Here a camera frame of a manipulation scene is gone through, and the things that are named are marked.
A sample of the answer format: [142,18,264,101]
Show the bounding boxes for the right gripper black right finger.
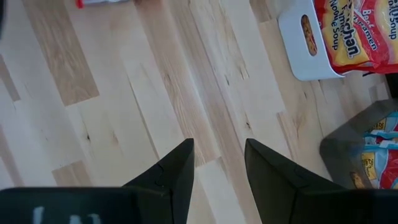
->
[244,138,398,224]

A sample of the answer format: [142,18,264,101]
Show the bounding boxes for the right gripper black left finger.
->
[0,138,195,224]

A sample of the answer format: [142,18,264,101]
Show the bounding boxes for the light blue Maruchan noodle pack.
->
[363,111,398,144]
[349,139,398,190]

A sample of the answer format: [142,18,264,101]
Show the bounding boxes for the red Maruchan beef noodle pack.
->
[300,0,391,75]
[374,0,398,75]
[75,0,131,9]

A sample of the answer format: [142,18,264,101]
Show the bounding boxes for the grey plastic bin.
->
[319,98,398,190]

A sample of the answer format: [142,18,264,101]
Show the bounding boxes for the white plastic bin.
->
[277,0,346,82]

